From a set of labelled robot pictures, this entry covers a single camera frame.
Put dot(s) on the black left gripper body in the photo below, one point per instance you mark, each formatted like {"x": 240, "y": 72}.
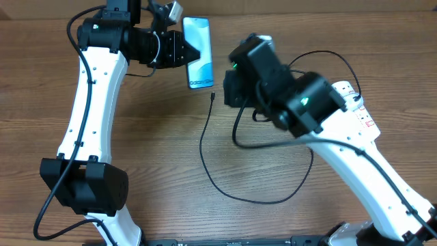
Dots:
{"x": 168, "y": 56}

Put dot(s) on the white charger adapter plug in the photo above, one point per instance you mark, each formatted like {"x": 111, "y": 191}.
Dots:
{"x": 353, "y": 101}

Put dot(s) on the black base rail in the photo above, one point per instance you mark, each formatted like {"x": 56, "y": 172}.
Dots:
{"x": 306, "y": 240}

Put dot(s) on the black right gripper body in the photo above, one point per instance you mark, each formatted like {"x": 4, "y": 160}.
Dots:
{"x": 237, "y": 92}

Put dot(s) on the blue Galaxy smartphone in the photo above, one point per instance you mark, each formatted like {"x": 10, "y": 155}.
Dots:
{"x": 197, "y": 34}

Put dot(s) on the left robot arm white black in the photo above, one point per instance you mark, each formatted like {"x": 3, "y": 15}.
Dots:
{"x": 81, "y": 176}

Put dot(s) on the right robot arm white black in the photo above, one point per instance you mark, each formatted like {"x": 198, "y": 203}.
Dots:
{"x": 330, "y": 118}

